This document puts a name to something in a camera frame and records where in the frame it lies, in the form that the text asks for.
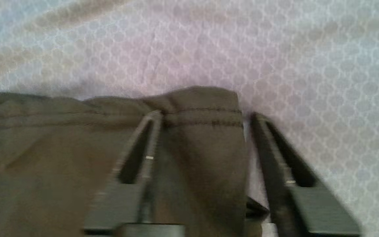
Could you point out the black t-shirt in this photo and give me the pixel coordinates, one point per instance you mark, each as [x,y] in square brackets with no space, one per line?
[44,164]

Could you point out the blue bed sheet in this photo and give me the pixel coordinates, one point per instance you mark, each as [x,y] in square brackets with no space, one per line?
[275,49]

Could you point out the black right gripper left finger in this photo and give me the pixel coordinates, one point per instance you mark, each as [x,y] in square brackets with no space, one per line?
[123,204]

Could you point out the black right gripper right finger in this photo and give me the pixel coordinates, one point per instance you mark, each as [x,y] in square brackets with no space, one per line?
[314,210]

